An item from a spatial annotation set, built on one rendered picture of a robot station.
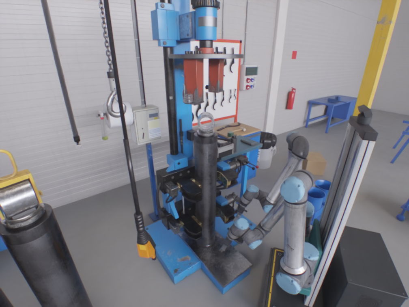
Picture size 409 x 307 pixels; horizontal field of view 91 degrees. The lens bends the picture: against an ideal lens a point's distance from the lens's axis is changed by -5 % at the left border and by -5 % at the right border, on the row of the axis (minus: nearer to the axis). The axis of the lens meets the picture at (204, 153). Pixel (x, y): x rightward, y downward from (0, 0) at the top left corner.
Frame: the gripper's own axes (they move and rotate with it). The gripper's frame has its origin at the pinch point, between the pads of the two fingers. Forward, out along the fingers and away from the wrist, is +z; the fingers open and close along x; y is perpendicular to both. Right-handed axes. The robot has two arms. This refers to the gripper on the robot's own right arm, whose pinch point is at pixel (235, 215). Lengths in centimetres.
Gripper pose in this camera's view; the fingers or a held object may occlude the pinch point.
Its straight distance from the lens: 207.7
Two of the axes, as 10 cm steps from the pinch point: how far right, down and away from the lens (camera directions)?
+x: 2.0, -3.1, 9.3
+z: -4.2, 8.3, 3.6
